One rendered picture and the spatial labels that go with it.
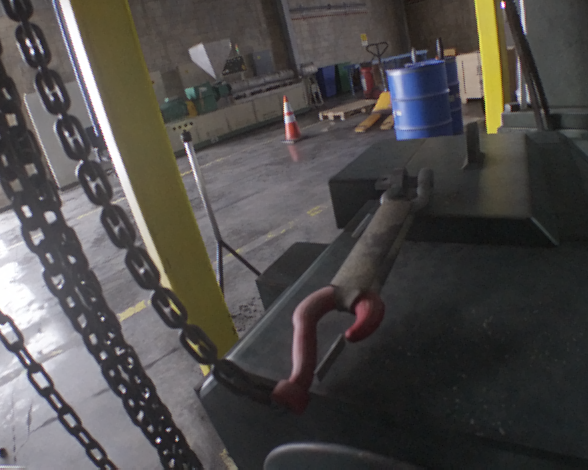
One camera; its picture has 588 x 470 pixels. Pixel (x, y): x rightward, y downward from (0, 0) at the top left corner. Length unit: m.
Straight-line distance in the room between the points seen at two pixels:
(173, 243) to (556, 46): 0.97
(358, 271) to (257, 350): 0.11
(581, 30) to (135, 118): 0.96
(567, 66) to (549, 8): 0.14
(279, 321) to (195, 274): 0.46
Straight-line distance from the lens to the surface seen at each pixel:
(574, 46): 1.04
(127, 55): 0.72
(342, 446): 0.32
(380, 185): 0.48
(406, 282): 0.37
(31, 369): 0.33
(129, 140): 0.70
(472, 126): 0.57
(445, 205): 0.44
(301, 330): 0.30
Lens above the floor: 1.05
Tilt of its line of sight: 22 degrees down
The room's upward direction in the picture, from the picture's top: 14 degrees counter-clockwise
